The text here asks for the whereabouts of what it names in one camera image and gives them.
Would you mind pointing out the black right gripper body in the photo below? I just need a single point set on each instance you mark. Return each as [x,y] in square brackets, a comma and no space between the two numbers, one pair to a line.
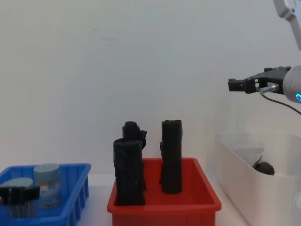
[272,75]

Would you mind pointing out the clear jar with grey lid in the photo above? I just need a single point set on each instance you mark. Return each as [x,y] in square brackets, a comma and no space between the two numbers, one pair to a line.
[20,210]
[48,186]

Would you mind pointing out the red plastic bin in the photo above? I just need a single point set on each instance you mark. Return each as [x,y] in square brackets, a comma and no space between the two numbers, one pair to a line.
[164,207]

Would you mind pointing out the blue plastic bin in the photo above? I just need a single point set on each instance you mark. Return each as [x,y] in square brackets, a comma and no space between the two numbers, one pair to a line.
[75,188]

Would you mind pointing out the dark grey rounded item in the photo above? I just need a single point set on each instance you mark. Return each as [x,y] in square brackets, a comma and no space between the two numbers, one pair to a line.
[264,168]

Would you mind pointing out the white plastic bin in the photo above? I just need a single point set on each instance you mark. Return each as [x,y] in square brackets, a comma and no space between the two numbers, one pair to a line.
[258,195]

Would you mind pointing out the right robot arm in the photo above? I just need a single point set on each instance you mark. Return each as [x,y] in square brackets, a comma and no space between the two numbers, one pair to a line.
[292,86]

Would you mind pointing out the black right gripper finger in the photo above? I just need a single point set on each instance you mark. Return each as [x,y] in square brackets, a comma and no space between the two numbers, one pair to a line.
[237,86]

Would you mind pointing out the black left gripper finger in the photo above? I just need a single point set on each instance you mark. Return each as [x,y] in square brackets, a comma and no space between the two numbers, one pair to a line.
[16,195]

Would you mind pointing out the black rolled cloth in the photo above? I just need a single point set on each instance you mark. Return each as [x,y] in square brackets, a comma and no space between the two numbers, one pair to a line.
[171,160]
[129,174]
[132,130]

